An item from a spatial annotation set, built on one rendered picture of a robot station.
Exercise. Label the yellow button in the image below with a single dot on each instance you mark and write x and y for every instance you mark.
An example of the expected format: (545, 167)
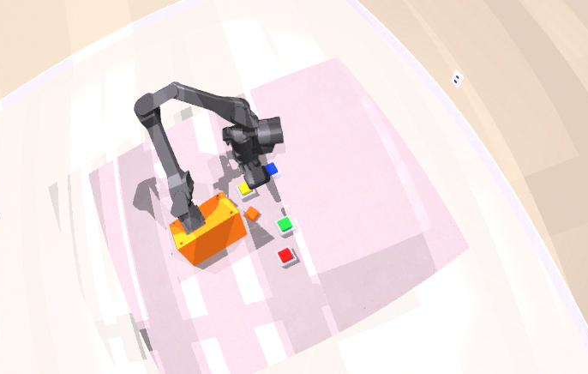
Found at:
(244, 192)

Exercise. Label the blue button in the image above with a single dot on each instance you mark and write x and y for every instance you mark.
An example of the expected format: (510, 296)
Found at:
(273, 171)

